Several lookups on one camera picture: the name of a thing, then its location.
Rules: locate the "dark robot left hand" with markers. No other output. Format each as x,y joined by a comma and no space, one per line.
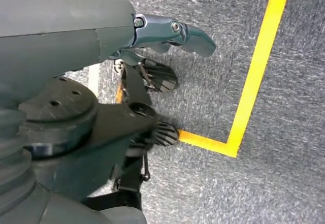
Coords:
63,30

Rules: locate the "black robot left leg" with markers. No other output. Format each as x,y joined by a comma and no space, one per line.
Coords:
63,114

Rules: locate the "black robot foot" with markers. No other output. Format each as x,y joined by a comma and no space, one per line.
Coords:
162,77
167,135

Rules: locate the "yellow floor tape square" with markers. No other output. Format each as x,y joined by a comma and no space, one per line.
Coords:
256,77

